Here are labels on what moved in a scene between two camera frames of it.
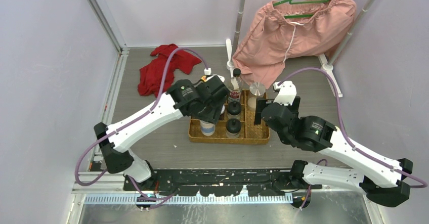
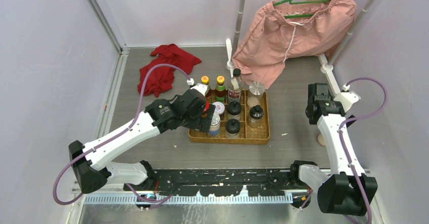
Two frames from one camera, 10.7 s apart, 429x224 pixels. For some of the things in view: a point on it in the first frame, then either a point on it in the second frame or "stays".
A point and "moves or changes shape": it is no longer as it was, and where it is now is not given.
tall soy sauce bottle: (235, 86) stays
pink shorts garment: (311, 29) stays
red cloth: (151, 79) stays
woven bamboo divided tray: (236, 125) stays
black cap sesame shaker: (234, 108) stays
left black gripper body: (211, 113) to (192, 120)
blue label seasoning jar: (207, 129) moves or changes shape
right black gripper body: (294, 107) to (307, 113)
